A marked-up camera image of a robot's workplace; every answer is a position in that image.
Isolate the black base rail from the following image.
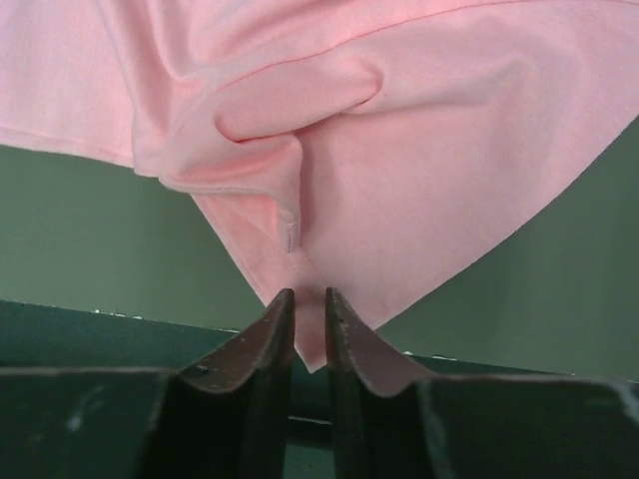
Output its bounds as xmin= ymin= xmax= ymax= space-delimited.
xmin=0 ymin=298 xmax=639 ymax=479

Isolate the light pink t shirt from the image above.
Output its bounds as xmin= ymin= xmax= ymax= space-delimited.
xmin=1 ymin=1 xmax=638 ymax=371

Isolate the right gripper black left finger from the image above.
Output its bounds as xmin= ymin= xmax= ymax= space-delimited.
xmin=1 ymin=289 xmax=296 ymax=478

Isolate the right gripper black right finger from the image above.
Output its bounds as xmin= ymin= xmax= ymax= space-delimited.
xmin=325 ymin=288 xmax=638 ymax=478

